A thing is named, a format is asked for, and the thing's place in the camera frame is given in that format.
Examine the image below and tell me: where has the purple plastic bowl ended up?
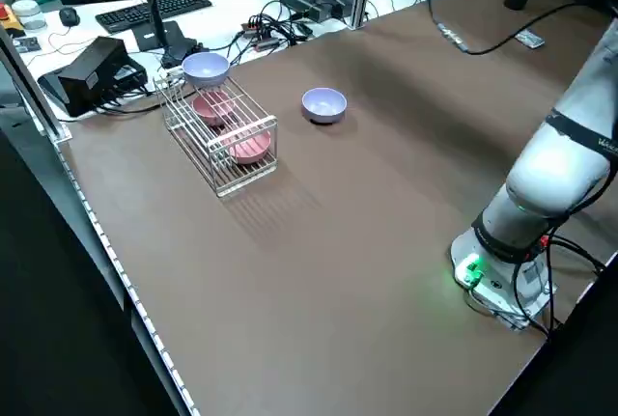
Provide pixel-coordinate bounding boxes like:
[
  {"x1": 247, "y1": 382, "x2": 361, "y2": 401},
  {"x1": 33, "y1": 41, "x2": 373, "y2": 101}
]
[
  {"x1": 301, "y1": 87, "x2": 348, "y2": 125},
  {"x1": 182, "y1": 52, "x2": 231, "y2": 89}
]

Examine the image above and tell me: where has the silver sponge cloth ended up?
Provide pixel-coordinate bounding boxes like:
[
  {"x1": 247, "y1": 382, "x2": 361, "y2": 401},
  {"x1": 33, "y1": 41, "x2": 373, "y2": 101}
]
[{"x1": 514, "y1": 29, "x2": 547, "y2": 49}]

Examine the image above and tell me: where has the pink plastic bowl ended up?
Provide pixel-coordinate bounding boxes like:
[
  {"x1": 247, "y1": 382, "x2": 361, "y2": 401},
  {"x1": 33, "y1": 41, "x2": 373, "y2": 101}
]
[
  {"x1": 226, "y1": 130, "x2": 272, "y2": 166},
  {"x1": 191, "y1": 90, "x2": 237, "y2": 127}
]

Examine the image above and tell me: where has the black USB hub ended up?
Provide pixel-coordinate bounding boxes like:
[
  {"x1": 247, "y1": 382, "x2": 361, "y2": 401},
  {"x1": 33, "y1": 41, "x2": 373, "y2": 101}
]
[{"x1": 240, "y1": 18, "x2": 286, "y2": 51}]

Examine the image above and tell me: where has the black keyboard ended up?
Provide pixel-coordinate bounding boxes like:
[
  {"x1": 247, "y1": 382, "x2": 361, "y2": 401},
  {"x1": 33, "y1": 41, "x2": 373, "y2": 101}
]
[{"x1": 95, "y1": 0, "x2": 213, "y2": 35}]

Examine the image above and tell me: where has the black electronics box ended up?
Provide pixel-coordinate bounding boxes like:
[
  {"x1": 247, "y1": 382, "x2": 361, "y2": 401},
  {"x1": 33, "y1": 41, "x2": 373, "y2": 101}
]
[{"x1": 37, "y1": 36, "x2": 149, "y2": 118}]

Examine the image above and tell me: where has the clear jar white lid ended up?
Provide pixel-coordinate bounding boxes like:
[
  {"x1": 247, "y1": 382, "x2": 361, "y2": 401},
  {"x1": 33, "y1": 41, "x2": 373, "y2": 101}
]
[{"x1": 12, "y1": 0, "x2": 45, "y2": 32}]

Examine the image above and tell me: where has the white wire dish rack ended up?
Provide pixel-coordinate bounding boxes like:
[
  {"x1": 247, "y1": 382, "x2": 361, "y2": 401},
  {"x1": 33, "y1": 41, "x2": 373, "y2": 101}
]
[{"x1": 153, "y1": 72, "x2": 280, "y2": 199}]

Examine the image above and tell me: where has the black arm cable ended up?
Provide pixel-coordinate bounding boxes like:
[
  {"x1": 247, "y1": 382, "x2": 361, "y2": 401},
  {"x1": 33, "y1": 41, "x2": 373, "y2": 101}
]
[{"x1": 427, "y1": 0, "x2": 618, "y2": 56}]

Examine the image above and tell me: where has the black base cable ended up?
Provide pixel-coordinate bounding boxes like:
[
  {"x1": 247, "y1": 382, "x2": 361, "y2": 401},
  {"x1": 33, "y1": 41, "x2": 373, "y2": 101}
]
[{"x1": 511, "y1": 235, "x2": 607, "y2": 338}]

